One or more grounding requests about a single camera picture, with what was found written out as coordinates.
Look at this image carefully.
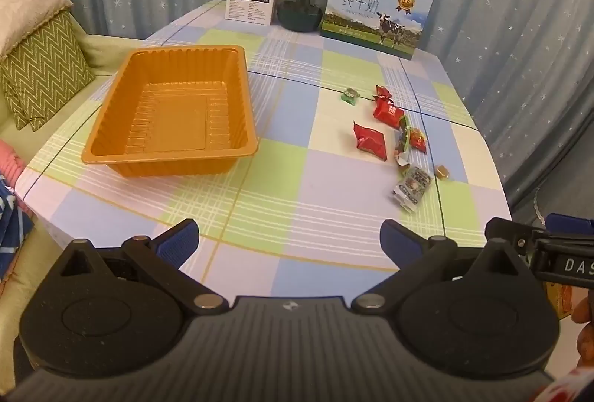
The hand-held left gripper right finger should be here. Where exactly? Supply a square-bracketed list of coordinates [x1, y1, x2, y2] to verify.
[350, 218, 533, 315]

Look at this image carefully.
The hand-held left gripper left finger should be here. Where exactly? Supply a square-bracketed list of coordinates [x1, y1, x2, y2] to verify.
[58, 218, 230, 315]

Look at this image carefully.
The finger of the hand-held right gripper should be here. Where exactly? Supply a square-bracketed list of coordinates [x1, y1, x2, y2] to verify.
[485, 217, 539, 247]
[546, 213, 594, 236]

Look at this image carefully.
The red patterned snack packet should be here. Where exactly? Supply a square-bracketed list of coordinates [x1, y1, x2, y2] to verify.
[353, 121, 388, 162]

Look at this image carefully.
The orange plastic tray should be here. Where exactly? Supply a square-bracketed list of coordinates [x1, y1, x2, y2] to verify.
[81, 44, 261, 178]

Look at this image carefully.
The person's right hand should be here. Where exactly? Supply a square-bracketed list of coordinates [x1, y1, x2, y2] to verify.
[572, 297, 594, 369]

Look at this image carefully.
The small orange box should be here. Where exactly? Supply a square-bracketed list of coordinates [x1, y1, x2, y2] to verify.
[544, 281, 578, 320]

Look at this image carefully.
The yellow green wrapped candy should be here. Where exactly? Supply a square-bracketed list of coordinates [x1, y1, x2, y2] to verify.
[394, 116, 411, 173]

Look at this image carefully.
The red green wrapped candy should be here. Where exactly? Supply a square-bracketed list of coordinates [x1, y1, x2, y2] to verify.
[405, 127, 428, 153]

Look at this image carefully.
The checked tablecloth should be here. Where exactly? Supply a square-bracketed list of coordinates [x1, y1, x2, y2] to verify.
[14, 0, 513, 338]

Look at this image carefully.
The red snack packet white print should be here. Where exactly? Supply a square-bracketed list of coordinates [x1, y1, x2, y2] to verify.
[373, 98, 404, 124]

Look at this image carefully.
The blue patterned cloth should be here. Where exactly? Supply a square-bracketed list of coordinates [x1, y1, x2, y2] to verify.
[0, 179, 35, 286]

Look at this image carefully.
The pink cloth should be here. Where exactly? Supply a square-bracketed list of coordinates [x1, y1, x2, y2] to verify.
[0, 139, 24, 187]

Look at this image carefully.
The light green sofa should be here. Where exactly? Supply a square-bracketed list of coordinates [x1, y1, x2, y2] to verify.
[0, 33, 151, 389]

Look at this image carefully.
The green zigzag cushion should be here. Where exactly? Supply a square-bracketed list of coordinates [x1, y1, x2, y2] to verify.
[0, 7, 96, 132]

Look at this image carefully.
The dark glass jar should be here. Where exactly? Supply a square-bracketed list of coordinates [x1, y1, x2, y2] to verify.
[277, 0, 327, 33]

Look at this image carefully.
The beige pillow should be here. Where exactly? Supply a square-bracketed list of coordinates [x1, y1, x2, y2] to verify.
[0, 0, 74, 59]

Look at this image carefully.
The milk carton box with handle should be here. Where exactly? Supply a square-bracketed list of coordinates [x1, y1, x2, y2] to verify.
[319, 0, 434, 60]

